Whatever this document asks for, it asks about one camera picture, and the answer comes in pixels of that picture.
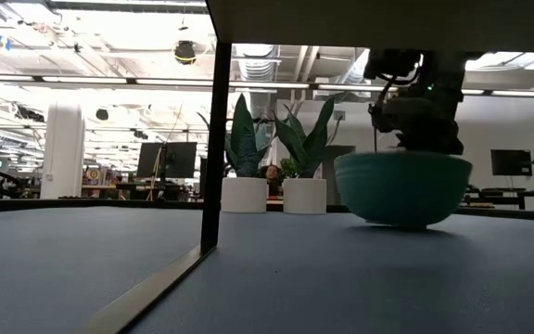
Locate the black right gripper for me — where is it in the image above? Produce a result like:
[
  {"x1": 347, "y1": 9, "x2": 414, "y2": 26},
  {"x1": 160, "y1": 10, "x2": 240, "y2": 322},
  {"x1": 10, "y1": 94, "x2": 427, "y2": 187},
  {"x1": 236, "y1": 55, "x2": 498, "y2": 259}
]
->
[{"x1": 368, "y1": 49, "x2": 466, "y2": 157}]

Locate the large blue bowl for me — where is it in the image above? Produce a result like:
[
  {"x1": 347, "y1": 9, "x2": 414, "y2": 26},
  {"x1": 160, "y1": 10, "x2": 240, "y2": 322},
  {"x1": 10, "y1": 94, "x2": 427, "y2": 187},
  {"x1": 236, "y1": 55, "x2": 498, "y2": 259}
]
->
[{"x1": 334, "y1": 149, "x2": 474, "y2": 230}]

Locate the black computer monitor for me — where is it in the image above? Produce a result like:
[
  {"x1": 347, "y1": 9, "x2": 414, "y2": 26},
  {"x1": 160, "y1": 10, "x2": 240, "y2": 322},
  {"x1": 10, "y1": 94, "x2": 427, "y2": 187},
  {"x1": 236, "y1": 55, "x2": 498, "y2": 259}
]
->
[
  {"x1": 489, "y1": 148, "x2": 534, "y2": 177},
  {"x1": 135, "y1": 141, "x2": 198, "y2": 180}
]

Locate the green plant in white pot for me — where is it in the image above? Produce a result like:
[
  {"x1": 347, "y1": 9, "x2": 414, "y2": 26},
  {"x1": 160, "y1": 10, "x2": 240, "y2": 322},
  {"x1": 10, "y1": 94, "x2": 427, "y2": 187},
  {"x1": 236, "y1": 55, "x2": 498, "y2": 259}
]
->
[
  {"x1": 197, "y1": 92, "x2": 278, "y2": 214},
  {"x1": 273, "y1": 95, "x2": 342, "y2": 216}
]

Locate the small green plant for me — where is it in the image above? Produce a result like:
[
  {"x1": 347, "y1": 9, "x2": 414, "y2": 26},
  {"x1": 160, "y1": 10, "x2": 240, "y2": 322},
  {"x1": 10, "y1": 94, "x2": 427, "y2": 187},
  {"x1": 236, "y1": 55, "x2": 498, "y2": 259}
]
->
[{"x1": 279, "y1": 156, "x2": 299, "y2": 180}]

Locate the blue table mat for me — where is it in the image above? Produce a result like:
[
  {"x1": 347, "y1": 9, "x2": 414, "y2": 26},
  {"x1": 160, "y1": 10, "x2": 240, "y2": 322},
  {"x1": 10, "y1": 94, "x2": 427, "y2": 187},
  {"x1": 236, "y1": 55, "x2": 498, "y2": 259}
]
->
[{"x1": 0, "y1": 206, "x2": 534, "y2": 334}]

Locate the person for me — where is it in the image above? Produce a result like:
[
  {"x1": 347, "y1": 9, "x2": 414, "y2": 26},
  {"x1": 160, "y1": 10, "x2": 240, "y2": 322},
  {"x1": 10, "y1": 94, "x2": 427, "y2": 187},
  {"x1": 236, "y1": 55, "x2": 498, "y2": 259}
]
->
[{"x1": 261, "y1": 163, "x2": 285, "y2": 197}]

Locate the black round ceiling device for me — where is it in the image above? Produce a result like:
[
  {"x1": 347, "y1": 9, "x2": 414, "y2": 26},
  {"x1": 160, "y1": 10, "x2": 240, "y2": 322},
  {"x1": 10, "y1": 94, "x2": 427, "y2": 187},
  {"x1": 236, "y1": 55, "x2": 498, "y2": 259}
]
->
[{"x1": 173, "y1": 40, "x2": 198, "y2": 66}]

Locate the long light bar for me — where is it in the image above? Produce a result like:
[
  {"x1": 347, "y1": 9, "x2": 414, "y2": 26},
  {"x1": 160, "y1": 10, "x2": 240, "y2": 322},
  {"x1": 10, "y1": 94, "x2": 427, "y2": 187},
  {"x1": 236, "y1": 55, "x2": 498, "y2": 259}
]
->
[{"x1": 0, "y1": 72, "x2": 534, "y2": 99}]

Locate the colourful printed box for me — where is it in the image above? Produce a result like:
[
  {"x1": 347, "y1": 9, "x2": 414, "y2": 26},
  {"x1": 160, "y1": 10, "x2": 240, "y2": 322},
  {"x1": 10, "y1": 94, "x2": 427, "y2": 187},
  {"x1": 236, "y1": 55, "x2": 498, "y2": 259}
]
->
[{"x1": 84, "y1": 167, "x2": 113, "y2": 187}]

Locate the white column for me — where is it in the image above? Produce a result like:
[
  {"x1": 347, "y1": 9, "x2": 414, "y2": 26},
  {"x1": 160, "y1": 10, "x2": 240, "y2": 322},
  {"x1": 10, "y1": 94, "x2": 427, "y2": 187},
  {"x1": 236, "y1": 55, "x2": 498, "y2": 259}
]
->
[{"x1": 39, "y1": 102, "x2": 86, "y2": 200}]

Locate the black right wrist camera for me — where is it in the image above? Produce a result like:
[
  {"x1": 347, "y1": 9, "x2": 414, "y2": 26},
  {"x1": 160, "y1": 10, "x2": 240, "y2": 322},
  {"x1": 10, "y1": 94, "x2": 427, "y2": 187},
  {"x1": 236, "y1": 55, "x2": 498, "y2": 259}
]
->
[{"x1": 363, "y1": 47, "x2": 424, "y2": 87}]

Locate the silver ventilation duct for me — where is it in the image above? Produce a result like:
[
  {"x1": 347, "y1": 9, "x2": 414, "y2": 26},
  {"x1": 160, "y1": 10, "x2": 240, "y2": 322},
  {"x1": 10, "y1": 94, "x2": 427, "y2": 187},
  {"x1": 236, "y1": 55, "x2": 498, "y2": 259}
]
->
[{"x1": 232, "y1": 44, "x2": 281, "y2": 120}]

